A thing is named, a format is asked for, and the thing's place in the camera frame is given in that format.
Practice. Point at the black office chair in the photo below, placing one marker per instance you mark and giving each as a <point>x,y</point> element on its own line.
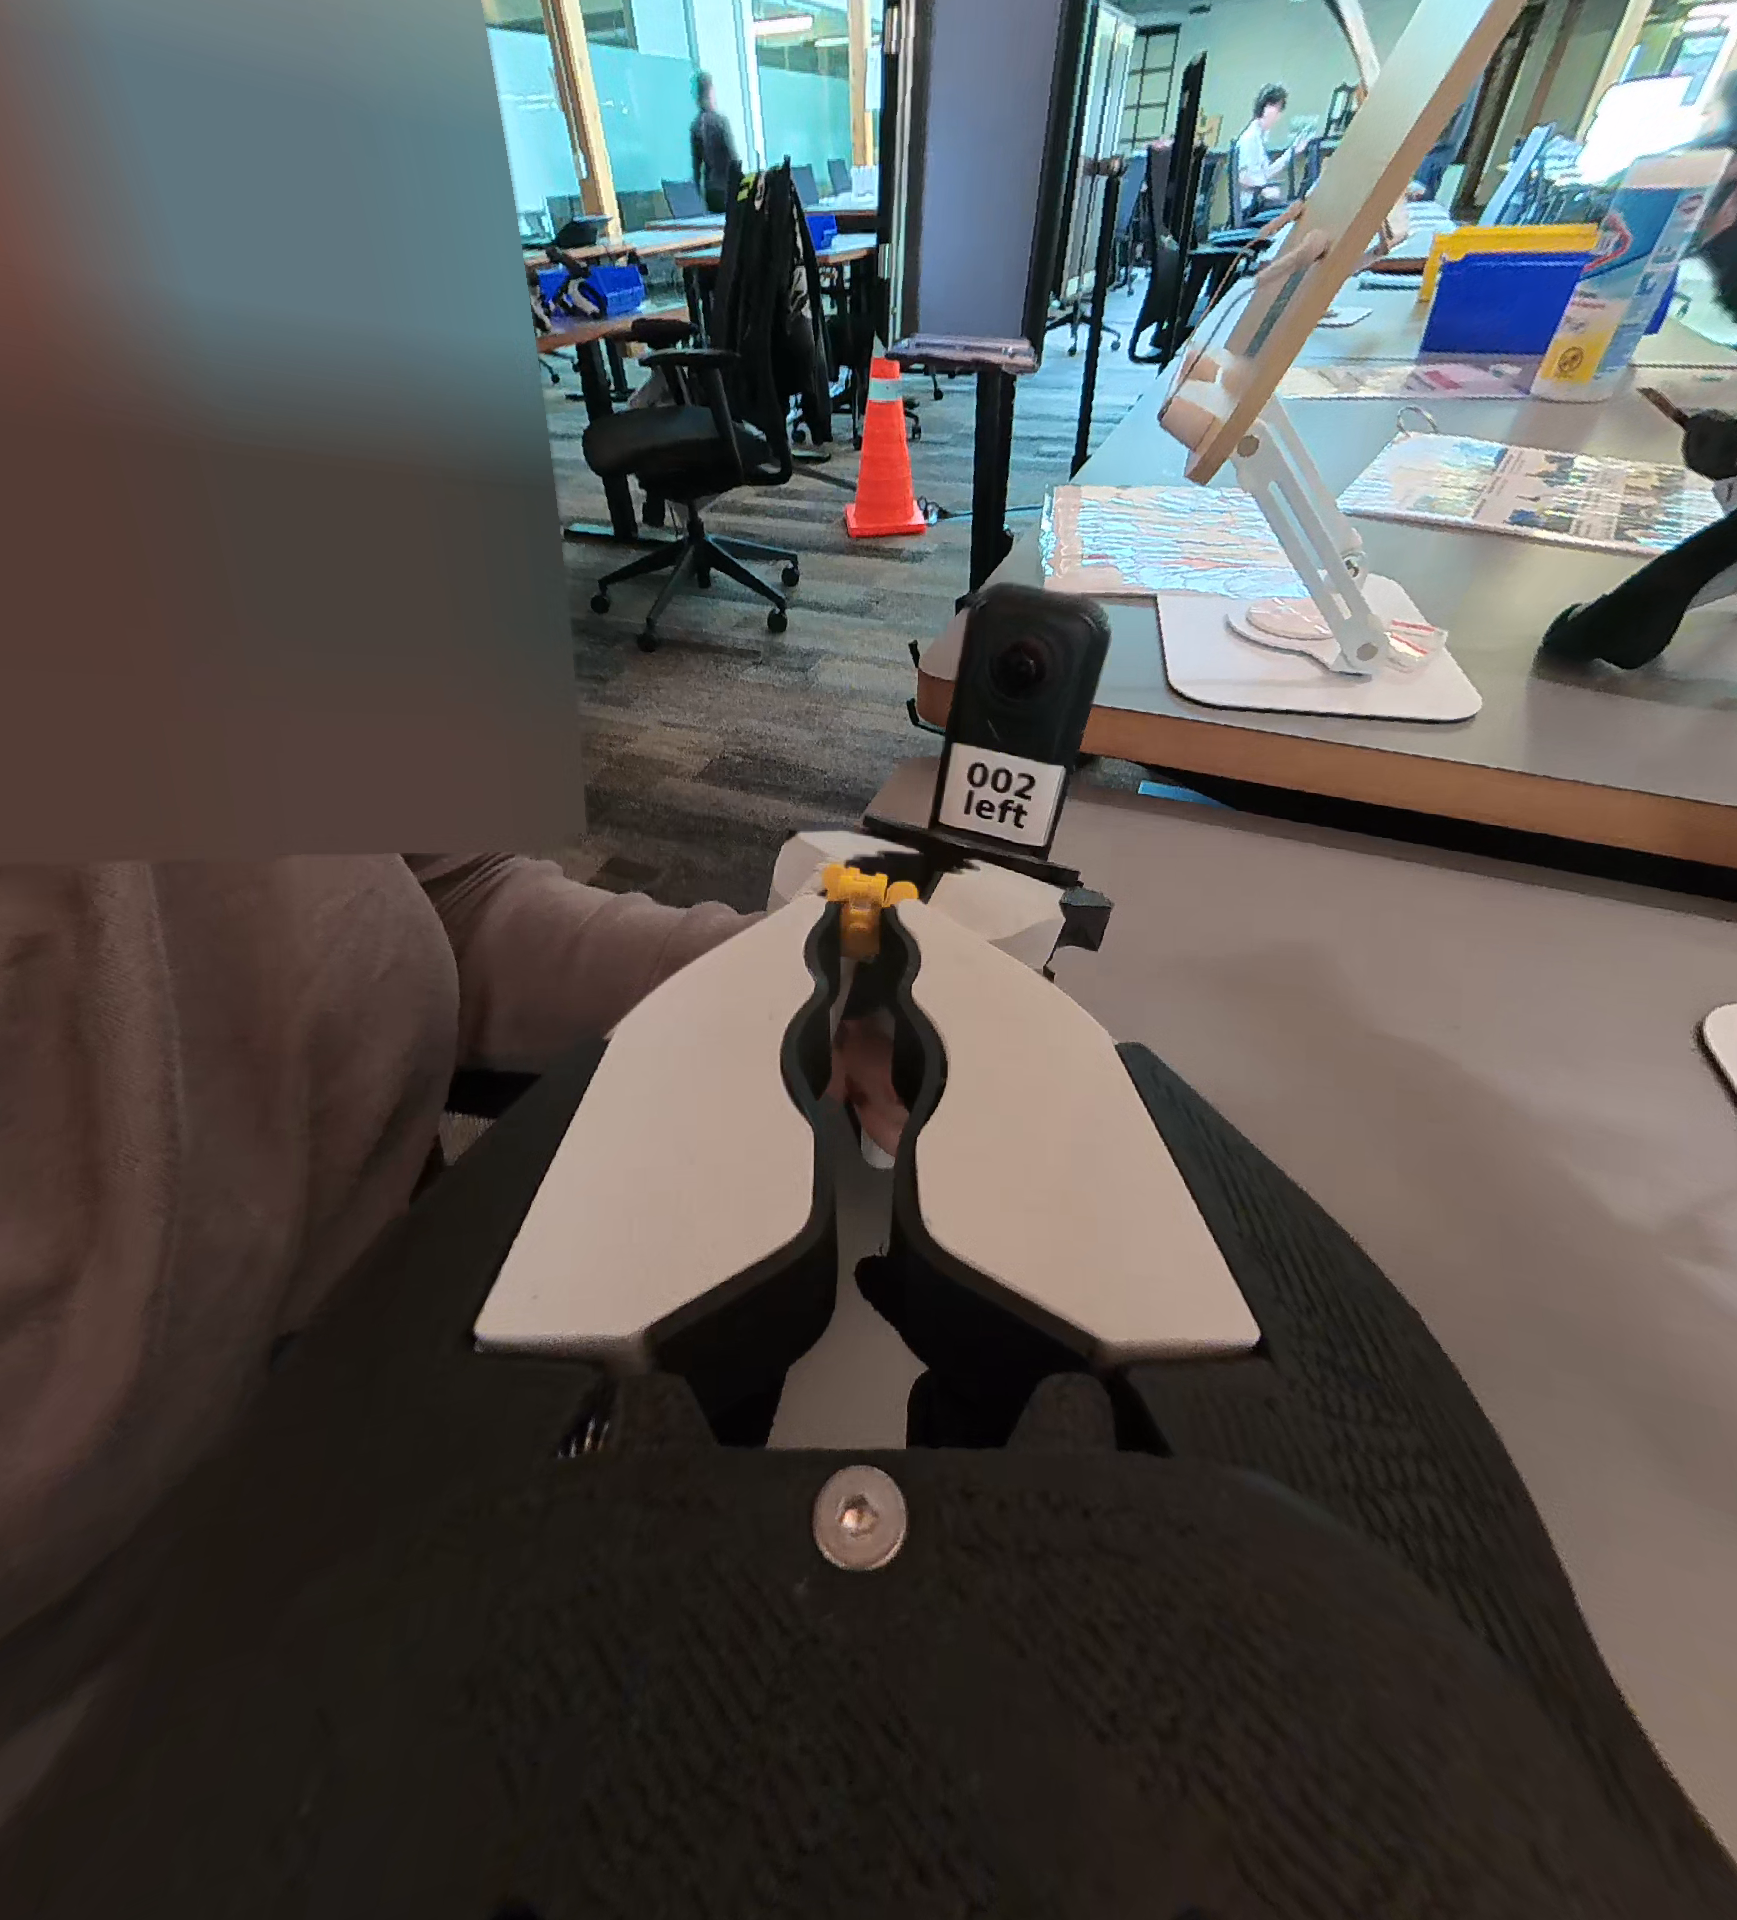
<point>672,442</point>

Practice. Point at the white lamp stand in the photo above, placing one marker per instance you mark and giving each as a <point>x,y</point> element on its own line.
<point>1347,224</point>

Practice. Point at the black jacket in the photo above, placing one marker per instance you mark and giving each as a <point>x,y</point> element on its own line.
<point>763,300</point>

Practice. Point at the yellow plastic bin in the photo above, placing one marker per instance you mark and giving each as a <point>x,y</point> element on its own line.
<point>1497,237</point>

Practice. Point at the black and white tool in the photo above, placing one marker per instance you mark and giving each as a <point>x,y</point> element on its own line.
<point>1633,609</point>

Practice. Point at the white tablet stand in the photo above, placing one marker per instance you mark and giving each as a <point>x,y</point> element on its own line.
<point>1318,661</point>

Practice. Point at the black stand with tray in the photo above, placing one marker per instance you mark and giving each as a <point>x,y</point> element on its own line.
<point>990,481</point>

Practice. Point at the grey partition panel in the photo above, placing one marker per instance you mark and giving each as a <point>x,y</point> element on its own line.
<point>989,151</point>

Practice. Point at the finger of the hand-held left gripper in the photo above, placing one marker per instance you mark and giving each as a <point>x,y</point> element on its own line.
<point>797,871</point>
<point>1002,922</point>

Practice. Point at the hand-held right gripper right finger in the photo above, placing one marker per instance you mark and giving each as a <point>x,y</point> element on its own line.
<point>1079,1200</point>

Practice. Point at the grey desk with wooden edge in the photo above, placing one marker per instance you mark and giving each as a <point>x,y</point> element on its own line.
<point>1557,735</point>

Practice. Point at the silver padded bag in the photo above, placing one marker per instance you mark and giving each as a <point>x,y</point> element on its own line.
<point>1140,541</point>

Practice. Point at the person's left forearm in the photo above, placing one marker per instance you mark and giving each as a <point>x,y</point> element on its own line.
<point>582,960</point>

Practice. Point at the person's left hand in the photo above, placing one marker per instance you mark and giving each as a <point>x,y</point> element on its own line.
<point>868,1080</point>

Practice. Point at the blue plastic bin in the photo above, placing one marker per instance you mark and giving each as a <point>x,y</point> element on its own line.
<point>1497,308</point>
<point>590,291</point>

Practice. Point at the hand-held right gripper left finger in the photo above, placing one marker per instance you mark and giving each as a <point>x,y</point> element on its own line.
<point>658,1184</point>

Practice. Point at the orange traffic cone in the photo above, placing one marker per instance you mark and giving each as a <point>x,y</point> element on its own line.
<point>887,465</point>

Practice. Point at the small yellow toy brick assembly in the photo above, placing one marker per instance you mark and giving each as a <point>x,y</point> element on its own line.
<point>857,892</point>

